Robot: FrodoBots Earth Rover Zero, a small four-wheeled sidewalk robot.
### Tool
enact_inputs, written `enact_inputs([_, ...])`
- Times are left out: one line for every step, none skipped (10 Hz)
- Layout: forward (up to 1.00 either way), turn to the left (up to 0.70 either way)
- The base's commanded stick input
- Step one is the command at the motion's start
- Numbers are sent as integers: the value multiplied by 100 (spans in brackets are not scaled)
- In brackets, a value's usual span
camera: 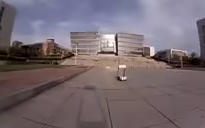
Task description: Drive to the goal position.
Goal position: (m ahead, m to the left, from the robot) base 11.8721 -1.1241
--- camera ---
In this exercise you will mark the small white robot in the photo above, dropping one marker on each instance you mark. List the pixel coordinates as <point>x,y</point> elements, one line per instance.
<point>122,78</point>

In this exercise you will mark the wide stone steps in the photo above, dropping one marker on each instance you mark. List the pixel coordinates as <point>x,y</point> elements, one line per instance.
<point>140,62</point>

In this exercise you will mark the grass lawn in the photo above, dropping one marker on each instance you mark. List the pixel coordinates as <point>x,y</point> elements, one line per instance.
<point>16,67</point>

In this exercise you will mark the red brick pavement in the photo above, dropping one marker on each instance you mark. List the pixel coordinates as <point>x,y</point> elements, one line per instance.
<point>23,81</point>

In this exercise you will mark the brown brick building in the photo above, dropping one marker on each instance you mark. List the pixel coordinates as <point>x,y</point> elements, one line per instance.
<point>50,48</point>

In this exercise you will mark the grey stone kerb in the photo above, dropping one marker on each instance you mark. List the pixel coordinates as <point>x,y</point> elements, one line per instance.
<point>23,95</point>

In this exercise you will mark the dark hedge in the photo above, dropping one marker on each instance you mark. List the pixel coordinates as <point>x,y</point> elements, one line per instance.
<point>23,57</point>

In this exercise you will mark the low glass building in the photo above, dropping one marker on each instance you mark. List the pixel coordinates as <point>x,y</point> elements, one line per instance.
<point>171,53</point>

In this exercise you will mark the small white building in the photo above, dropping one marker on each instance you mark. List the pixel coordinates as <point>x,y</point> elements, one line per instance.
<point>149,51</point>

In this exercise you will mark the glass building with terraces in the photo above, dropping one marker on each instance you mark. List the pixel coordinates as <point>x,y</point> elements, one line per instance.
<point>86,43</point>

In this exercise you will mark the grey concrete paved plaza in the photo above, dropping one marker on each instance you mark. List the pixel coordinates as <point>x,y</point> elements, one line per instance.
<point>140,100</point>

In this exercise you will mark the tall pale building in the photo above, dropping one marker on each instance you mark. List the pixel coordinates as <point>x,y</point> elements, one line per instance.
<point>8,26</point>

